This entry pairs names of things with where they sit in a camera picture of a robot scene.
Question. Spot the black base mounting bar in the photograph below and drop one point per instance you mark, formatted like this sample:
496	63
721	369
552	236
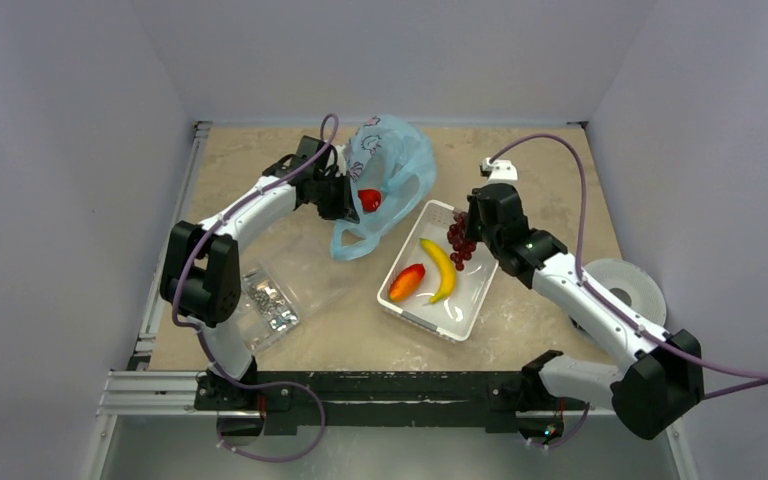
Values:
494	401

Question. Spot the clear plastic screw box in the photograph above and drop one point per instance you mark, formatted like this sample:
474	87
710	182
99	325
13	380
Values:
284	286

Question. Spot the white plastic basket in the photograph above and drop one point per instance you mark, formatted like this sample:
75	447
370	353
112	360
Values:
453	317

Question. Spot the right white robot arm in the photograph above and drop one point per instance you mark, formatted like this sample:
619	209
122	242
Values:
654	378

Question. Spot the red orange fake fruit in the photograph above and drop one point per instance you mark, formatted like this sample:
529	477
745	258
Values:
406	283

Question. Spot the yellow fake banana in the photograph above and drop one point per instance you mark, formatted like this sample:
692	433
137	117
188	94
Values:
445	267

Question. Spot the white filament spool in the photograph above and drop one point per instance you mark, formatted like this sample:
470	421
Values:
632	286

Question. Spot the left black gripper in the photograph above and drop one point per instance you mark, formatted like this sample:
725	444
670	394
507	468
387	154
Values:
344	209

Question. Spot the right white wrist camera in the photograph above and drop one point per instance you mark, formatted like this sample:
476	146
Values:
498	171

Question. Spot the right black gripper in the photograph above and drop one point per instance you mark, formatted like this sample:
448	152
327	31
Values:
480	221

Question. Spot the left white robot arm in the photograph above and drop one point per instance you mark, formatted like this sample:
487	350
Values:
201	275

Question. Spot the light blue plastic bag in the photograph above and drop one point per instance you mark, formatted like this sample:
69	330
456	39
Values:
388	154

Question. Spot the dark red grape bunch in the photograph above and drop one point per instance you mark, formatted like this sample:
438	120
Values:
462	248

